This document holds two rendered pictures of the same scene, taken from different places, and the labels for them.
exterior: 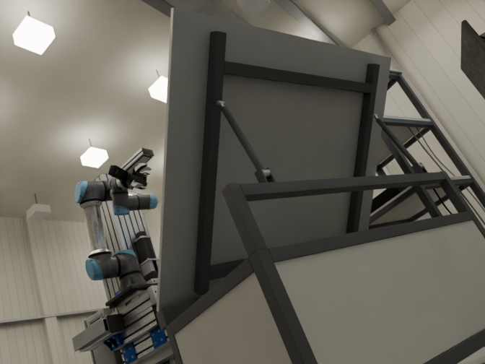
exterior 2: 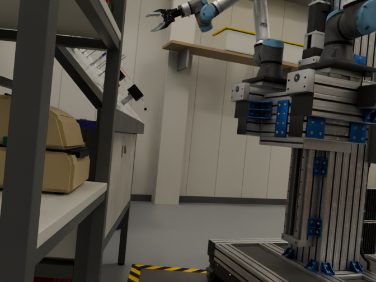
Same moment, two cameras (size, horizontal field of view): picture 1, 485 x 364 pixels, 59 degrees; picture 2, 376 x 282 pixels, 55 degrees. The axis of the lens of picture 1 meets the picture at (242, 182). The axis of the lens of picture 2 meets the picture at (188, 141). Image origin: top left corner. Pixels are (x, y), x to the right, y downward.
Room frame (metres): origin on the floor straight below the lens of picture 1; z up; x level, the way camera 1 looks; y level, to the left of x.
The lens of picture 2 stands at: (3.16, -1.08, 0.80)
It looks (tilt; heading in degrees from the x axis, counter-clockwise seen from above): 0 degrees down; 130
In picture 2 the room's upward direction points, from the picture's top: 5 degrees clockwise
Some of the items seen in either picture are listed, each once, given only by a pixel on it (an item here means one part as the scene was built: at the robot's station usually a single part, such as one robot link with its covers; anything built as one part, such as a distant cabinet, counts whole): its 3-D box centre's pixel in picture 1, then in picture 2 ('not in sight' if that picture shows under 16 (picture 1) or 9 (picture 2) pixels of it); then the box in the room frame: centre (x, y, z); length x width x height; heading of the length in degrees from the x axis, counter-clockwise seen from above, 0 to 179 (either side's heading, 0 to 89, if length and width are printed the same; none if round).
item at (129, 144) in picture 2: not in sight; (126, 170); (1.71, 0.21, 0.60); 0.55 x 0.03 x 0.39; 133
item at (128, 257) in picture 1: (125, 263); (272, 51); (2.19, 0.76, 1.33); 0.13 x 0.12 x 0.14; 135
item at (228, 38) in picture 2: not in sight; (235, 45); (0.73, 2.58, 1.97); 0.47 x 0.39 x 0.27; 61
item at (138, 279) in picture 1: (132, 283); (270, 71); (2.20, 0.75, 1.21); 0.15 x 0.15 x 0.10
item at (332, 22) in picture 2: not in sight; (341, 28); (2.64, 0.51, 1.33); 0.13 x 0.12 x 0.14; 144
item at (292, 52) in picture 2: not in sight; (282, 55); (1.07, 3.18, 1.96); 0.45 x 0.37 x 0.26; 61
